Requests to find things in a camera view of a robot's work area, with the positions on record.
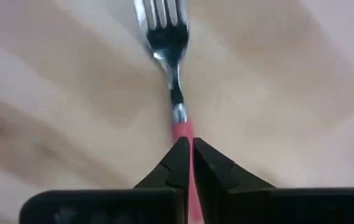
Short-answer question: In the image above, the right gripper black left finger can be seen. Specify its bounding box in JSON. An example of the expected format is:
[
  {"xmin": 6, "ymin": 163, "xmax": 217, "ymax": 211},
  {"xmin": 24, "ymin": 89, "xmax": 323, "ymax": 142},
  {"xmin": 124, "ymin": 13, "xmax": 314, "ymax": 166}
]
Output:
[{"xmin": 19, "ymin": 136, "xmax": 192, "ymax": 224}]

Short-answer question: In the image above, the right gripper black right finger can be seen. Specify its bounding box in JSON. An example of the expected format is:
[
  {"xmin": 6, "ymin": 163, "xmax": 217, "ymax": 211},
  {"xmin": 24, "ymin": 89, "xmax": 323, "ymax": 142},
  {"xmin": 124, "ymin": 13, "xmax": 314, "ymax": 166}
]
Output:
[{"xmin": 192, "ymin": 137, "xmax": 354, "ymax": 224}]

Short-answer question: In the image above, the red-handled metal fork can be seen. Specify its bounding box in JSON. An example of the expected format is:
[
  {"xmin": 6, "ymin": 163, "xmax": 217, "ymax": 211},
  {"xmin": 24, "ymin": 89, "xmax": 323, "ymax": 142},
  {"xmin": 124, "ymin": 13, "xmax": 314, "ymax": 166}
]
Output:
[{"xmin": 132, "ymin": 0, "xmax": 206, "ymax": 224}]

